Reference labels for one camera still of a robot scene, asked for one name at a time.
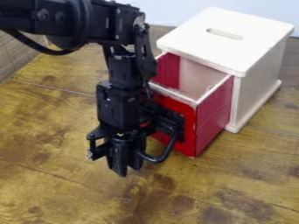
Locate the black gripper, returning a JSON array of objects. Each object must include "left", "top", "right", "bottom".
[{"left": 86, "top": 81, "right": 145, "bottom": 177}]

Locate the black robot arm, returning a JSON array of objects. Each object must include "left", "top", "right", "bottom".
[{"left": 0, "top": 0, "right": 156, "bottom": 177}]

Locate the black metal drawer handle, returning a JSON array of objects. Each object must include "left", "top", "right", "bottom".
[{"left": 133, "top": 108, "right": 185, "bottom": 165}]

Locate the red drawer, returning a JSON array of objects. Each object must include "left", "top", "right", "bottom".
[{"left": 150, "top": 52, "right": 233, "bottom": 158}]

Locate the white wooden box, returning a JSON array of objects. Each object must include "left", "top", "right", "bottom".
[{"left": 156, "top": 8, "right": 294, "bottom": 133}]

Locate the black cable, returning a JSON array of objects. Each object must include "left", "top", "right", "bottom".
[{"left": 1, "top": 29, "right": 74, "bottom": 56}]

